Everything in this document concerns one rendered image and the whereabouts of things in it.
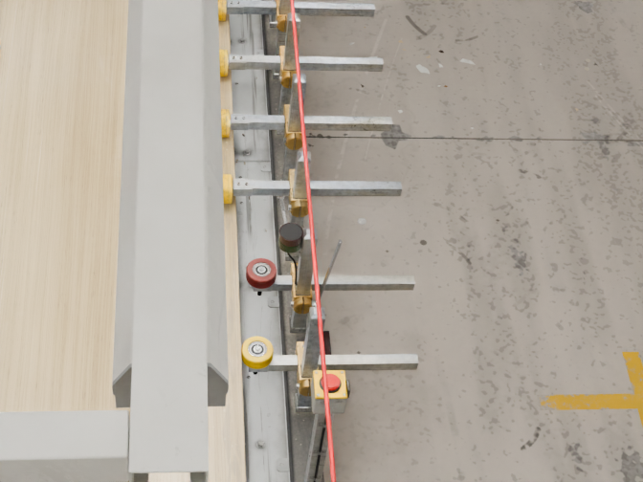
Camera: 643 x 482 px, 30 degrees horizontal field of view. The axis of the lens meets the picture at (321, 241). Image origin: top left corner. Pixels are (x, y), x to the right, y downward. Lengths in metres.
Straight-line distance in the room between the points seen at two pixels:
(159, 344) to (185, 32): 0.44
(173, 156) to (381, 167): 3.41
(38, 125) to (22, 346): 0.75
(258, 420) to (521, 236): 1.67
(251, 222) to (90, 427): 2.56
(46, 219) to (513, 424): 1.72
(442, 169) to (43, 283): 2.04
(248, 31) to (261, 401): 1.49
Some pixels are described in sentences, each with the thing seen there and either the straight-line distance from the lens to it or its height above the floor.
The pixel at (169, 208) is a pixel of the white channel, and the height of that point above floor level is 2.46.
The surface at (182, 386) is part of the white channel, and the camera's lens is 1.12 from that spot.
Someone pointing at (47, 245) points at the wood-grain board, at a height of 0.90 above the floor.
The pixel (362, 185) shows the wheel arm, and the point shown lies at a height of 0.96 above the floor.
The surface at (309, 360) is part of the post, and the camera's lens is 2.96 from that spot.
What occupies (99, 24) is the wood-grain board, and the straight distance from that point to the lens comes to 3.82.
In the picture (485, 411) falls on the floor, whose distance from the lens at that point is 4.09.
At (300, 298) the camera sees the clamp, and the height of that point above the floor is 0.87.
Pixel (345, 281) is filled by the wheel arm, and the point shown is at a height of 0.86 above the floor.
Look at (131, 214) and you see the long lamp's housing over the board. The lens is 1.36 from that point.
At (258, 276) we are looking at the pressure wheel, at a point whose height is 0.91.
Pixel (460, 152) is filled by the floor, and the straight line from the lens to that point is 4.80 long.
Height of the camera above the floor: 3.41
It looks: 51 degrees down
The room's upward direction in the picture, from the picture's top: 8 degrees clockwise
